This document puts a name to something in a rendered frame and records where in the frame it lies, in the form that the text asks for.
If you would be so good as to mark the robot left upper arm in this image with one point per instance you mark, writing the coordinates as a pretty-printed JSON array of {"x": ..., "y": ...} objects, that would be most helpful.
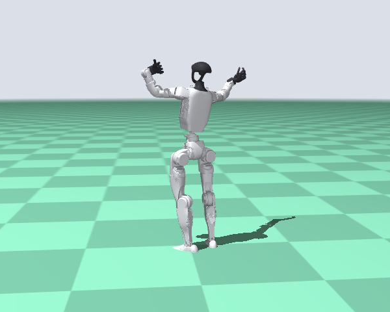
[{"x": 178, "y": 92}]

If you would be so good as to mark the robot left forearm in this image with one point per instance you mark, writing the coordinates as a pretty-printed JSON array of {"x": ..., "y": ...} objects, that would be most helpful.
[{"x": 150, "y": 82}]

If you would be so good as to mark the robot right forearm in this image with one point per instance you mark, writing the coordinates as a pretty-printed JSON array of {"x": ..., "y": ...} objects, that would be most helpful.
[{"x": 227, "y": 87}]

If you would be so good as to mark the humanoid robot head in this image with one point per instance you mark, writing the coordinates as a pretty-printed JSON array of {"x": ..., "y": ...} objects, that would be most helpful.
[{"x": 202, "y": 68}]

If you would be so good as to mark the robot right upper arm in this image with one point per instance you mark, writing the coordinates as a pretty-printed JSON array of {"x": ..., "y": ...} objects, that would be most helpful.
[{"x": 218, "y": 96}]

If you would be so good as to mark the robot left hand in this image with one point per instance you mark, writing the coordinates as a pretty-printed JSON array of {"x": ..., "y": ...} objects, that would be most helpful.
[{"x": 155, "y": 68}]

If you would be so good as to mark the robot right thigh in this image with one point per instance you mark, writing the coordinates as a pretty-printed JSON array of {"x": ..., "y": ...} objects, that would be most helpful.
[{"x": 206, "y": 170}]

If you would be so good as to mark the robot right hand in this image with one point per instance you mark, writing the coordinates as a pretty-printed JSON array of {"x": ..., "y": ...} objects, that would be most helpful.
[{"x": 238, "y": 77}]

